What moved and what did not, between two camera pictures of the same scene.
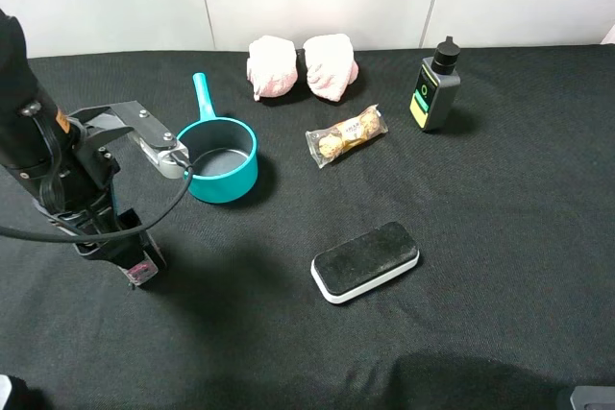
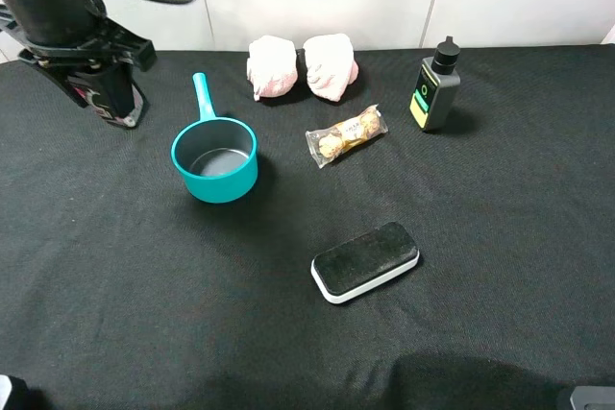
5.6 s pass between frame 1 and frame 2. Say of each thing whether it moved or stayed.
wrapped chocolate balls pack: stayed
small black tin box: moved
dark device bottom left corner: stayed
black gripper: moved
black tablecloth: stayed
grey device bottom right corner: stayed
